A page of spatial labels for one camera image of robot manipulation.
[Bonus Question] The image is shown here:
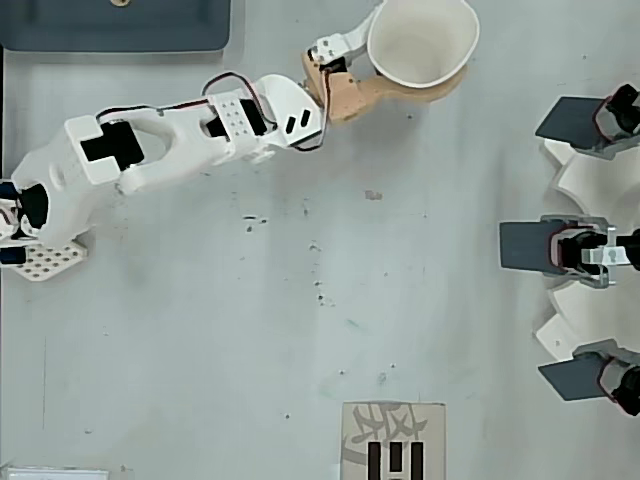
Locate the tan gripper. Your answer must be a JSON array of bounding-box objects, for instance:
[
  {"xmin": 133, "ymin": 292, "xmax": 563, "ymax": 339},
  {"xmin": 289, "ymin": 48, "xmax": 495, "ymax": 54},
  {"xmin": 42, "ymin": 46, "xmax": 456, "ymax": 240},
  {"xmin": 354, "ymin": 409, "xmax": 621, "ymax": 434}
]
[{"xmin": 299, "ymin": 7, "xmax": 471, "ymax": 126}]

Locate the black paper cup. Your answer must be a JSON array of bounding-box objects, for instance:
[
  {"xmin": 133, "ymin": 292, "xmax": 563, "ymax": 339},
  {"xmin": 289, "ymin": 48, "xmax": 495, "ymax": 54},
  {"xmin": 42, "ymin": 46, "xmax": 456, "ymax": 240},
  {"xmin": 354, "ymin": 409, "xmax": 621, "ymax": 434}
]
[{"xmin": 366, "ymin": 0, "xmax": 481, "ymax": 90}]

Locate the white round machine stand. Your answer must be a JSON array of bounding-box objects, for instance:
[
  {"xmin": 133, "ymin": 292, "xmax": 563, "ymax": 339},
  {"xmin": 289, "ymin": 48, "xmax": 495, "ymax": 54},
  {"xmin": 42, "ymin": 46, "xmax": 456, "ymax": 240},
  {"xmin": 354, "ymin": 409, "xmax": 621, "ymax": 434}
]
[{"xmin": 532, "ymin": 137, "xmax": 640, "ymax": 364}]

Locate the grey plastic tray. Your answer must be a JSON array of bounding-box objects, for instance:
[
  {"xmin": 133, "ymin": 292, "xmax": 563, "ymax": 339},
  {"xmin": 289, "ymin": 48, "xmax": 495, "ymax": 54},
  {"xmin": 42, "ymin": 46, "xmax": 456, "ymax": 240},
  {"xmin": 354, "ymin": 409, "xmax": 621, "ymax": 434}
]
[{"xmin": 0, "ymin": 0, "xmax": 232, "ymax": 54}]

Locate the printed cardboard card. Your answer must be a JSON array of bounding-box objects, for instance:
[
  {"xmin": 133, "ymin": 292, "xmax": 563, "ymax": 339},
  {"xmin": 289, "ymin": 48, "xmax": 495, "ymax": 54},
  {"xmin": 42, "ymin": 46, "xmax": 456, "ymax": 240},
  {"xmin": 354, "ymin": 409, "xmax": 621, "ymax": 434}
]
[{"xmin": 341, "ymin": 401, "xmax": 447, "ymax": 480}]

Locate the gripper servo cable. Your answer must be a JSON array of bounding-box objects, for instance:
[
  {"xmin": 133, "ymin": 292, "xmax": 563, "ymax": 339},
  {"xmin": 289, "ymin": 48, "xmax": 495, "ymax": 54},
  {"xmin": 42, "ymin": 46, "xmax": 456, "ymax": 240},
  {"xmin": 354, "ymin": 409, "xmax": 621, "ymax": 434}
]
[{"xmin": 287, "ymin": 67, "xmax": 334, "ymax": 154}]

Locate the red black arm cable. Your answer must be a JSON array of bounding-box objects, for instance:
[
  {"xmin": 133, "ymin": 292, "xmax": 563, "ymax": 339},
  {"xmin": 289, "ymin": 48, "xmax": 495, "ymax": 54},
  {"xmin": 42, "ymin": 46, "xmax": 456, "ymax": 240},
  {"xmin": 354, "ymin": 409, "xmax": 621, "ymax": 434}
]
[{"xmin": 94, "ymin": 72, "xmax": 279, "ymax": 134}]

